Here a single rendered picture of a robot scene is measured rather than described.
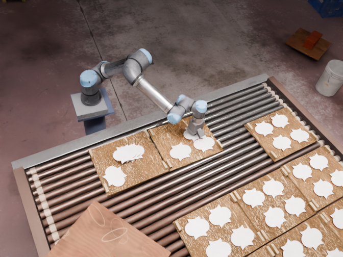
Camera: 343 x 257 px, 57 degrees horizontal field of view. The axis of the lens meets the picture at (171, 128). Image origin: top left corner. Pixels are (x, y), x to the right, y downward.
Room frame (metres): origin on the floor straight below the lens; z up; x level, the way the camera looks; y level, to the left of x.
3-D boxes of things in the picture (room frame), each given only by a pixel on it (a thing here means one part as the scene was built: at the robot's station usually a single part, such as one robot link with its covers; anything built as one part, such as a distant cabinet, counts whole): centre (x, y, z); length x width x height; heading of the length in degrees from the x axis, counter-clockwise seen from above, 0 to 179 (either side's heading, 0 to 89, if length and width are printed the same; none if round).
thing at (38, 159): (1.49, 0.09, 0.89); 2.08 x 0.09 x 0.06; 127
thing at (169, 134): (1.28, -0.11, 0.93); 0.41 x 0.35 x 0.02; 125
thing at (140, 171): (1.04, 0.24, 0.93); 0.41 x 0.35 x 0.02; 126
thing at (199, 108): (1.34, -0.15, 1.21); 0.09 x 0.08 x 0.11; 67
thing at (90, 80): (1.52, 0.62, 1.08); 0.13 x 0.12 x 0.14; 157
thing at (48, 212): (1.19, -0.13, 0.90); 1.95 x 0.05 x 0.05; 127
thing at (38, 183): (1.35, -0.01, 0.90); 1.95 x 0.05 x 0.05; 127
